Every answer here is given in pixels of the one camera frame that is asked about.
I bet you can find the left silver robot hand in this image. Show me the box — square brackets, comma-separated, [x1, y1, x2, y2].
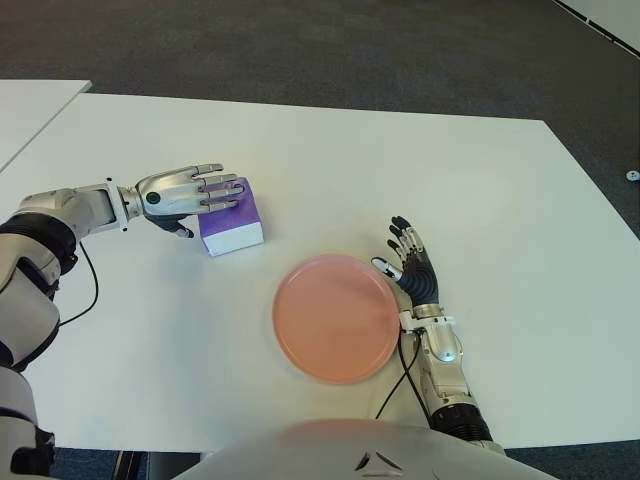
[132, 161, 249, 240]

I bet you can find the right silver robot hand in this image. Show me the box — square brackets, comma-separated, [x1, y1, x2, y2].
[370, 215, 441, 306]

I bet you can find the purple tissue paper pack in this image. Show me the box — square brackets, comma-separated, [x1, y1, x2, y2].
[197, 175, 266, 259]

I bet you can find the pink round plate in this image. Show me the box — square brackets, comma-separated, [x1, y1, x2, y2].
[272, 254, 402, 385]

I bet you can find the adjacent white table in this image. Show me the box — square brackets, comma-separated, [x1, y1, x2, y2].
[0, 79, 93, 171]

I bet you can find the silver robot torso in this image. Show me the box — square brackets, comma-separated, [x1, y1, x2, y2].
[172, 418, 566, 480]

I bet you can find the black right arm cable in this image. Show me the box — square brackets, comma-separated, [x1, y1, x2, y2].
[374, 332, 431, 421]

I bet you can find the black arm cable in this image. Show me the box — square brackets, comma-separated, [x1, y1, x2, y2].
[374, 332, 431, 421]
[57, 239, 100, 329]

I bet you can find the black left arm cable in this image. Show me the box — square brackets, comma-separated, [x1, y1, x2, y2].
[57, 239, 100, 329]

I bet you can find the black table leg frame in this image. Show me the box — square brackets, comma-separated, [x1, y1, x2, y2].
[113, 451, 204, 480]

